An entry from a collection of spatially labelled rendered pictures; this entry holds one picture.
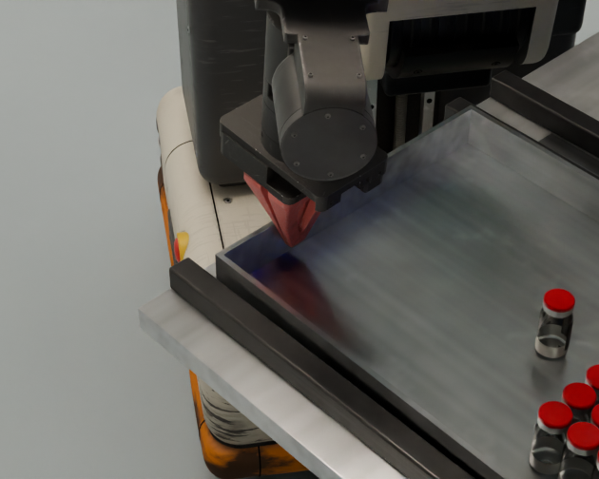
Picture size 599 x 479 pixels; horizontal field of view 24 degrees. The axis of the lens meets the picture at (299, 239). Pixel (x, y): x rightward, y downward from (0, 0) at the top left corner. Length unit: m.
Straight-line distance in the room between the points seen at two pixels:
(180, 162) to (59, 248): 0.37
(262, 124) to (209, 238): 1.03
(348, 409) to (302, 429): 0.03
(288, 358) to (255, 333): 0.03
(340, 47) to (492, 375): 0.25
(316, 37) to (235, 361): 0.24
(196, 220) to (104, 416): 0.33
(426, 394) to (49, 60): 1.99
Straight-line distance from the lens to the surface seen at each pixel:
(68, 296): 2.27
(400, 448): 0.85
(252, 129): 0.93
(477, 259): 1.01
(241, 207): 1.98
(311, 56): 0.79
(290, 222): 0.95
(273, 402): 0.90
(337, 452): 0.88
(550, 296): 0.92
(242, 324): 0.93
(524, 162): 1.08
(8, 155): 2.58
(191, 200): 2.00
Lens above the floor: 1.55
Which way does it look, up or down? 41 degrees down
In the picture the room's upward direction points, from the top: straight up
